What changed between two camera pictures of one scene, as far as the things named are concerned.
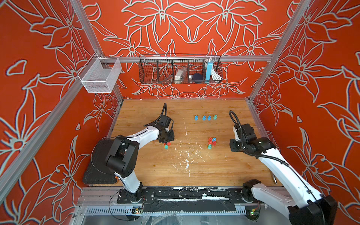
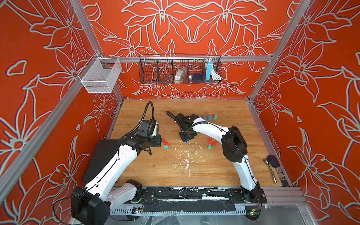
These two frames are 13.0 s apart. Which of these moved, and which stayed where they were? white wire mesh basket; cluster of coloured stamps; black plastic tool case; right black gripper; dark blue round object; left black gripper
Moved: right black gripper; left black gripper
Stayed: cluster of coloured stamps; dark blue round object; white wire mesh basket; black plastic tool case
